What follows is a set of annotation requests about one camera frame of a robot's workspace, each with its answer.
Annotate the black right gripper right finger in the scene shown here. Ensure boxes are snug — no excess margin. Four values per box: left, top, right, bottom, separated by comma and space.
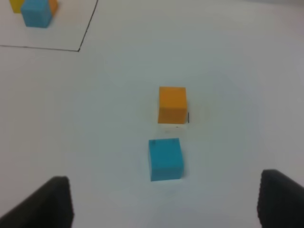
257, 169, 304, 228

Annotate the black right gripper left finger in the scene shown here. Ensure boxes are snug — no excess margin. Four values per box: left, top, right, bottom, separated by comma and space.
0, 176, 74, 228

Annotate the template blue cube block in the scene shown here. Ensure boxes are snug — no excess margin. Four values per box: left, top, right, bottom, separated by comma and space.
20, 0, 52, 28

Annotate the template orange cube block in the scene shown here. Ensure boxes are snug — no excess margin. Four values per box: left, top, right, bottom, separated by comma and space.
48, 0, 58, 16

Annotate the template yellow cube block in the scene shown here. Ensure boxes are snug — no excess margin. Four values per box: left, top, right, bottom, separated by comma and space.
9, 0, 24, 13

